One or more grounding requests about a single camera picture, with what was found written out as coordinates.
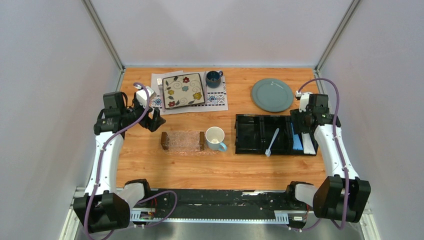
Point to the aluminium frame rail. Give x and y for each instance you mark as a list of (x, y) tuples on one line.
[(137, 203)]

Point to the white mug with blue handle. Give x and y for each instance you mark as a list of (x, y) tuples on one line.
[(215, 139)]

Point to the light blue toothbrush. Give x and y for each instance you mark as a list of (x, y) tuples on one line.
[(268, 151)]

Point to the white patterned placemat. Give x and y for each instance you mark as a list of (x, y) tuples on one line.
[(216, 97)]

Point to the round grey-blue plate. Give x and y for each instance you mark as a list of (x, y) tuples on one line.
[(272, 95)]

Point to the square floral ceramic plate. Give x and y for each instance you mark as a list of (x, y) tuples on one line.
[(183, 90)]

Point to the blue toothpaste tube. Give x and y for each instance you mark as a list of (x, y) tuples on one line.
[(297, 143)]

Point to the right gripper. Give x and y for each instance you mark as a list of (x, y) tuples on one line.
[(296, 115)]

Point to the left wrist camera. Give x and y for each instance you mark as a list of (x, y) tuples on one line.
[(143, 97)]

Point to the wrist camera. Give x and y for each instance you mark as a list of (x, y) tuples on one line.
[(143, 97), (303, 98)]

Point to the dark blue ceramic cup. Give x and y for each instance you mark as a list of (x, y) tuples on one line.
[(213, 79)]

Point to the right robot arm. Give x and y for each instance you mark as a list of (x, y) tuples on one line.
[(334, 159)]

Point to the glass holder with wooden ends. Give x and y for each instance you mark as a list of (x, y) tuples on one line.
[(183, 141)]

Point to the black compartment organizer box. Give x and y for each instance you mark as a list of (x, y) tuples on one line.
[(253, 133)]

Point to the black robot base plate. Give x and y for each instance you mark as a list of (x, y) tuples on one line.
[(220, 206)]

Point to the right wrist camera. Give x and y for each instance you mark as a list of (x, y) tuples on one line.
[(303, 98)]

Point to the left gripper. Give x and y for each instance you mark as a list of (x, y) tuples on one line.
[(153, 124)]

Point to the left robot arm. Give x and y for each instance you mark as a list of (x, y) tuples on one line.
[(106, 159)]

